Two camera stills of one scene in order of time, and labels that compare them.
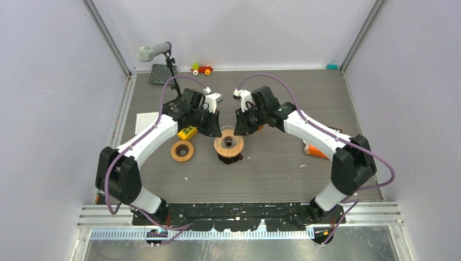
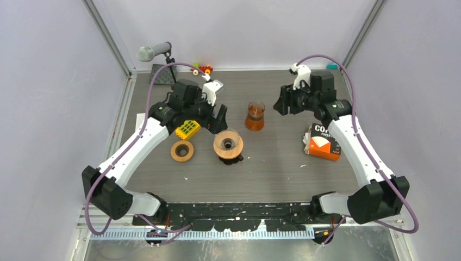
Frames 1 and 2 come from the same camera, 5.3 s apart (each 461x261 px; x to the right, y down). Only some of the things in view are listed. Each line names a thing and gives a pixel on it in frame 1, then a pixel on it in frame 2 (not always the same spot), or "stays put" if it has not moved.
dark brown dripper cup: x=230 y=160 stays put
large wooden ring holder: x=229 y=145 stays put
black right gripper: x=243 y=128 to x=286 y=94
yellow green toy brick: x=186 y=133 stays put
